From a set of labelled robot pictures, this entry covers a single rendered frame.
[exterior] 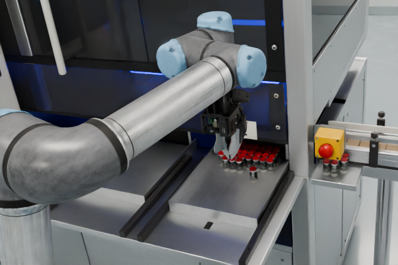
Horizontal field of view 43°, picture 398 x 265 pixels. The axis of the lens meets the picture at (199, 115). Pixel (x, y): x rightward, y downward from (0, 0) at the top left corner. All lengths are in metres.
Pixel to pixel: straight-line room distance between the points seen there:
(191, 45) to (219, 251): 0.55
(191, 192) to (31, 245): 0.71
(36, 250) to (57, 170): 0.21
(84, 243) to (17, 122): 1.49
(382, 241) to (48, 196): 1.27
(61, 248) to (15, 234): 1.51
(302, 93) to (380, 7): 4.72
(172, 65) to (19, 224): 0.40
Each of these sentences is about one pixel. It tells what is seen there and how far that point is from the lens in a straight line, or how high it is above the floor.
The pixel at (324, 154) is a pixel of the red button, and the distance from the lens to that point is 1.42.
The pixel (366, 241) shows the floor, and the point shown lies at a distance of 2.67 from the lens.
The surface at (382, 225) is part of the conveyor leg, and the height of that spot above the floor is 0.64.
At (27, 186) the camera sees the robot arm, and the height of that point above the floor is 1.37.
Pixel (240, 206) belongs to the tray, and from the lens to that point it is 1.42.
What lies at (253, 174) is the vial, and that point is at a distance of 1.49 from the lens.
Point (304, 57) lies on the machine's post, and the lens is 1.35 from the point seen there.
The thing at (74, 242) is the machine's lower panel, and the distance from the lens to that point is 2.28.
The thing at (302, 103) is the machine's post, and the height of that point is 1.12.
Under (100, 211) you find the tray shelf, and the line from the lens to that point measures 1.51.
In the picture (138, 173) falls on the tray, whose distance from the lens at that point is 1.63.
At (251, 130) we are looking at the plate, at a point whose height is 1.02.
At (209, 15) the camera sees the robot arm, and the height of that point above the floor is 1.45.
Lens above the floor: 1.74
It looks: 26 degrees down
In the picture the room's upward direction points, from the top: 7 degrees counter-clockwise
